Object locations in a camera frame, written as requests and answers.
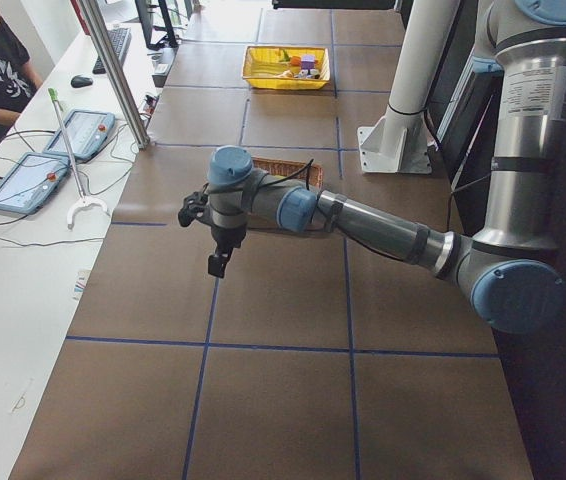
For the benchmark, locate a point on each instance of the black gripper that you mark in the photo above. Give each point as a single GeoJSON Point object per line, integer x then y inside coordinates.
{"type": "Point", "coordinates": [227, 237]}

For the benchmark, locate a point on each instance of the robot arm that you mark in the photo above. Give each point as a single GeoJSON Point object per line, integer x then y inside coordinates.
{"type": "Point", "coordinates": [504, 269]}

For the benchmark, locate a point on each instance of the brown wicker basket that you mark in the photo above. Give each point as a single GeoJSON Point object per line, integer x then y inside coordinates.
{"type": "Point", "coordinates": [308, 172]}

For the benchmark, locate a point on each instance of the yellow wicker basket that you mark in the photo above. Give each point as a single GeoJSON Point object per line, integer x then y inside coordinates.
{"type": "Point", "coordinates": [261, 71]}

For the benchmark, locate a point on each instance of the white grabber tool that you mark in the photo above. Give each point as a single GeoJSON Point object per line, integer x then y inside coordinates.
{"type": "Point", "coordinates": [85, 201]}

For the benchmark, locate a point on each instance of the teach pendant tablet far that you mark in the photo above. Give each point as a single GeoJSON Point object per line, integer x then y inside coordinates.
{"type": "Point", "coordinates": [87, 132]}

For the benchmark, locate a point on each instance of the teach pendant tablet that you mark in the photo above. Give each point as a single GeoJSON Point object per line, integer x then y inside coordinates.
{"type": "Point", "coordinates": [87, 132]}
{"type": "Point", "coordinates": [31, 181]}

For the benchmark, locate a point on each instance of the teach pendant tablet near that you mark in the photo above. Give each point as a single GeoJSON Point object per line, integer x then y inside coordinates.
{"type": "Point", "coordinates": [31, 181]}

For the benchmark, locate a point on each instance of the orange toy carrot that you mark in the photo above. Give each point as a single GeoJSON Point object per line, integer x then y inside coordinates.
{"type": "Point", "coordinates": [284, 58]}

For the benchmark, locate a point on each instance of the purple foam block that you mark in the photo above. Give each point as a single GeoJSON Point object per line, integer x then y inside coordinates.
{"type": "Point", "coordinates": [307, 62]}

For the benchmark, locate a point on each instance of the black computer mouse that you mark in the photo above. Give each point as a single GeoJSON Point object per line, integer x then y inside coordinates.
{"type": "Point", "coordinates": [80, 81]}

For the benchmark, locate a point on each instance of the black keyboard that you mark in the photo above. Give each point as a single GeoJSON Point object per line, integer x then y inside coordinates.
{"type": "Point", "coordinates": [120, 39]}

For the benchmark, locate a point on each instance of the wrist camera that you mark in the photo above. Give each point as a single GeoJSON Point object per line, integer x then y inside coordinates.
{"type": "Point", "coordinates": [195, 208]}

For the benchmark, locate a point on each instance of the white pillar mount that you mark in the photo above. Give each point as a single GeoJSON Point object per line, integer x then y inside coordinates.
{"type": "Point", "coordinates": [397, 144]}

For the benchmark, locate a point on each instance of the aluminium post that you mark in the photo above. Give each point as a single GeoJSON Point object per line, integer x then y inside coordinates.
{"type": "Point", "coordinates": [98, 31]}

